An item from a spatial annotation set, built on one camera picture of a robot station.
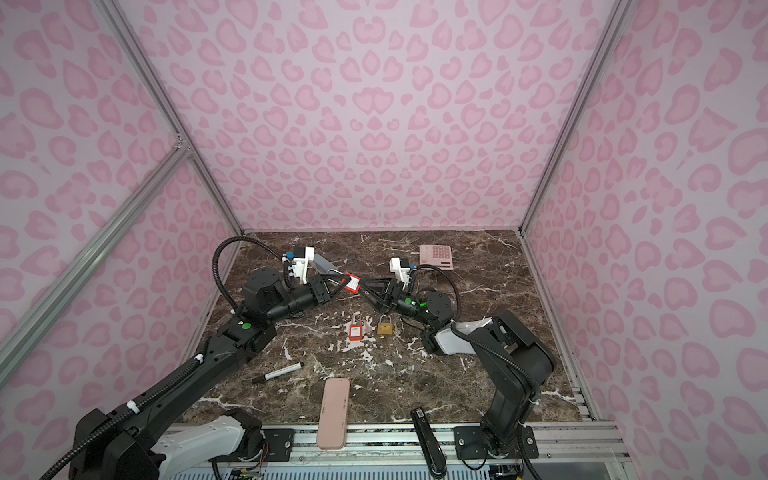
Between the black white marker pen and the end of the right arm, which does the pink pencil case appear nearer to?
the black white marker pen

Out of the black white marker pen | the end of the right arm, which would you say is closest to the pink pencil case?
the black white marker pen

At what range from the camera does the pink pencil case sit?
0.74m
